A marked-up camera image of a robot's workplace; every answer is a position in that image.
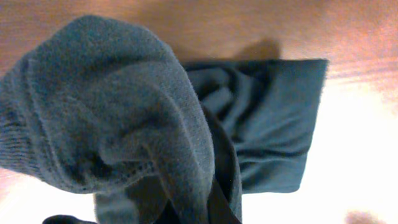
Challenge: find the black Nike t-shirt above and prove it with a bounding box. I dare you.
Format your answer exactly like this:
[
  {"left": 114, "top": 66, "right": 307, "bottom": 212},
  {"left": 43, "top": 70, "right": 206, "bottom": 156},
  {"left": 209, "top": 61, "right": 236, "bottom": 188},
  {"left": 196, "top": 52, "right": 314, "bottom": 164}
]
[{"left": 1, "top": 16, "right": 328, "bottom": 224}]

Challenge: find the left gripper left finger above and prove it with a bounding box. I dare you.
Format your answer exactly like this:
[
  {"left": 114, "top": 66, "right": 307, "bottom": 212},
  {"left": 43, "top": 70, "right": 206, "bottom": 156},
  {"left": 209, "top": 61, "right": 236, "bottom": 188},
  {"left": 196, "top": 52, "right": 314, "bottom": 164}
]
[{"left": 42, "top": 215, "right": 96, "bottom": 224}]

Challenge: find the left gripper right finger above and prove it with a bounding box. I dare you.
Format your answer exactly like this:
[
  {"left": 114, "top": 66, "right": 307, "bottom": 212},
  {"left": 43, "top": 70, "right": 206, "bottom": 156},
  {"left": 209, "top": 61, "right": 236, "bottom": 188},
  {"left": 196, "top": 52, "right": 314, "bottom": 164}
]
[{"left": 155, "top": 179, "right": 241, "bottom": 224}]

